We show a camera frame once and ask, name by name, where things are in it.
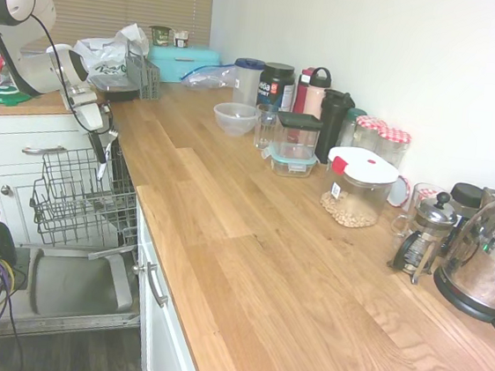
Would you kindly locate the green paper cup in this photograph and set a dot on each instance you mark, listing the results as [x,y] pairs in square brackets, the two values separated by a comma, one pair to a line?
[160,36]

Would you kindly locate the grey dishwasher cutlery basket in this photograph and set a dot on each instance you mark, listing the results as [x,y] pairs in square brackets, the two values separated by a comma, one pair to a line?
[150,82]

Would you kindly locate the glass jar with green lid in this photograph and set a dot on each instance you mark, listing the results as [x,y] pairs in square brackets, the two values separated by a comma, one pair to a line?
[348,129]

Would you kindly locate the black protein powder tub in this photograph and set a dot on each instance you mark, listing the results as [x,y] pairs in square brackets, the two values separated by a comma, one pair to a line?
[275,86]

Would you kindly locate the black shaker bottle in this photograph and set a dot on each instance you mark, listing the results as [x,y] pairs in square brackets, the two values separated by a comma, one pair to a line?
[331,123]

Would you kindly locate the red and white jar lid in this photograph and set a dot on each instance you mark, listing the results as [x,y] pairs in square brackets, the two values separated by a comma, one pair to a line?
[399,190]

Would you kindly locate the black coffee grinder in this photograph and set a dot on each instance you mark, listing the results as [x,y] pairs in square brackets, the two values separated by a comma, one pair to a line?
[465,195]

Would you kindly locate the white plastic shopping bag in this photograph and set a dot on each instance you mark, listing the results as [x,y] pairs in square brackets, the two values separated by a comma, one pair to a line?
[106,55]

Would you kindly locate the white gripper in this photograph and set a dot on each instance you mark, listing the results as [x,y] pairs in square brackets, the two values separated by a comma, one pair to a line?
[87,113]

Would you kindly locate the clear container with black lid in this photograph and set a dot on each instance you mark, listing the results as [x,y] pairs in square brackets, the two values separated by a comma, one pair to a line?
[298,121]

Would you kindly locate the jar with red checkered lid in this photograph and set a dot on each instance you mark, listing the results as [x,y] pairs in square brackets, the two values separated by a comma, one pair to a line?
[366,133]
[393,150]

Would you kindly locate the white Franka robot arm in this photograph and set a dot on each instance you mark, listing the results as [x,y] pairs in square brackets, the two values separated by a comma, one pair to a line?
[25,64]

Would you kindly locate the small white labelled jar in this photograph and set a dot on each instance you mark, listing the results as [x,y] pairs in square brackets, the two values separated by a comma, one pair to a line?
[181,40]

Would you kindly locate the open clear glass jar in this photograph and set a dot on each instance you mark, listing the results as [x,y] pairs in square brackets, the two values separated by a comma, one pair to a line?
[421,199]

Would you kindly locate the teal bread box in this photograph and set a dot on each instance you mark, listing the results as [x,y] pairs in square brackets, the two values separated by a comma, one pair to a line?
[194,58]

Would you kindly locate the grey dishwasher door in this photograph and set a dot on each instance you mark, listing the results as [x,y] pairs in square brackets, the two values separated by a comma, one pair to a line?
[78,283]

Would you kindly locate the clear plastic bowl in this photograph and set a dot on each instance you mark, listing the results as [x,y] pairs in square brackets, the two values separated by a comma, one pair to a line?
[232,122]

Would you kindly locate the glass french press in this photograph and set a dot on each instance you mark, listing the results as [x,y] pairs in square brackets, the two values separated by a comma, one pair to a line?
[428,240]

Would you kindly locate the green plastic lid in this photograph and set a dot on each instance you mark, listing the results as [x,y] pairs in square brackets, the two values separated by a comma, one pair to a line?
[0,96]

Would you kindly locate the clear drinking glass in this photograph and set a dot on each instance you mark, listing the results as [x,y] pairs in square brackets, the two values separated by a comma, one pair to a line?
[264,129]

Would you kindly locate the pink bottle with black lid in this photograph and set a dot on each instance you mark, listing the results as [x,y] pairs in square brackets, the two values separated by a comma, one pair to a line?
[315,97]

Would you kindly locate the black plastic tray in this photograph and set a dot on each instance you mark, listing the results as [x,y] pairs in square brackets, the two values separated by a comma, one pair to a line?
[117,93]

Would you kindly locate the peanut container with white lid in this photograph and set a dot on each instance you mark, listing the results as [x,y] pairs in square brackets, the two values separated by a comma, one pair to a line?
[357,192]

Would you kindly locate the clear zip plastic bag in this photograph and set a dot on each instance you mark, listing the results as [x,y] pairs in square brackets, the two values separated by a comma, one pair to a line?
[205,79]

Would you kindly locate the red water bottle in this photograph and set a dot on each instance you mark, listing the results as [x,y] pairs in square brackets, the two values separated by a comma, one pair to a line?
[300,96]

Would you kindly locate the shiny steel electric kettle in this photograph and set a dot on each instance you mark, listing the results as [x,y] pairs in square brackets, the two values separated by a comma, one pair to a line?
[483,263]

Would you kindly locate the small silver cabinet knob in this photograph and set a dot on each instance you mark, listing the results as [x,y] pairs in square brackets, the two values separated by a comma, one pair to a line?
[138,268]

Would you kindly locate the glass container with teal lid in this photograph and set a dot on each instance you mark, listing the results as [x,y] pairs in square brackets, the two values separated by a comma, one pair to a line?
[291,167]

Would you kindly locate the clear pitcher with blue lid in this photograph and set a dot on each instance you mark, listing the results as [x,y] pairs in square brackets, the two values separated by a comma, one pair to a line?
[246,83]

